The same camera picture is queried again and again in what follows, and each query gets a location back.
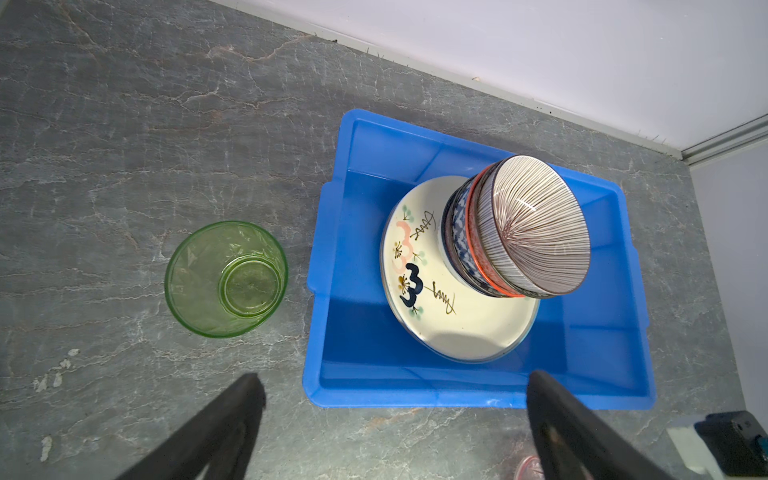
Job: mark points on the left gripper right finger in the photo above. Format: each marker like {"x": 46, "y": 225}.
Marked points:
{"x": 572, "y": 442}

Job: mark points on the purple striped bowl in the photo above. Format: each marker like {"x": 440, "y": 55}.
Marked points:
{"x": 531, "y": 228}

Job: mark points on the green glass cup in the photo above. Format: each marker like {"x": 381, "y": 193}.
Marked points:
{"x": 226, "y": 279}

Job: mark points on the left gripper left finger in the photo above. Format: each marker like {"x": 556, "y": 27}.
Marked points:
{"x": 216, "y": 443}

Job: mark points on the orange patterned bowl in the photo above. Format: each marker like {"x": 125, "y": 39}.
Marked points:
{"x": 480, "y": 258}

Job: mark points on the blue plastic bin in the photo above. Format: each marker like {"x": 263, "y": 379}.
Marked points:
{"x": 593, "y": 341}

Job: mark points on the pink glass cup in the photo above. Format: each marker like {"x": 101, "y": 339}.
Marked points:
{"x": 530, "y": 468}

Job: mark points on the cream painted plate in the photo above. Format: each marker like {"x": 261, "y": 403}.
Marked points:
{"x": 429, "y": 298}

